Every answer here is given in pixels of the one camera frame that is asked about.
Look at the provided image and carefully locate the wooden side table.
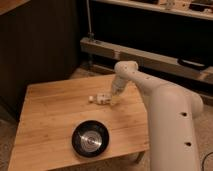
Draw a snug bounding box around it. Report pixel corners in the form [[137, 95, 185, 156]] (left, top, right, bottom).
[[8, 75, 149, 171]]

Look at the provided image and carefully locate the black handle on rail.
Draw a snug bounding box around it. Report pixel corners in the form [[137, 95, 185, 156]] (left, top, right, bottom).
[[177, 59, 209, 71]]

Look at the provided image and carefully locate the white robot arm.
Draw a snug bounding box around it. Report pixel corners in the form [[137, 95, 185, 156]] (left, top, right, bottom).
[[111, 61, 203, 171]]

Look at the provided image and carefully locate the metal beam rail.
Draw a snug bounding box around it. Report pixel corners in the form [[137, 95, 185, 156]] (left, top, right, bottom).
[[80, 37, 213, 84]]

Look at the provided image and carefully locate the wooden wall shelf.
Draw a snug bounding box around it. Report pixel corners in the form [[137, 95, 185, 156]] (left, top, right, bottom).
[[94, 0, 213, 21]]

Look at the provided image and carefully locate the vertical metal pole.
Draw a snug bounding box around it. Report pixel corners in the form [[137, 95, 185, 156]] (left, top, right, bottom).
[[86, 0, 94, 41]]

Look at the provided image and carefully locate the black ceramic bowl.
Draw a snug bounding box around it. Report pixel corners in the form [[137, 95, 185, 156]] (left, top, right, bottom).
[[71, 120, 110, 158]]

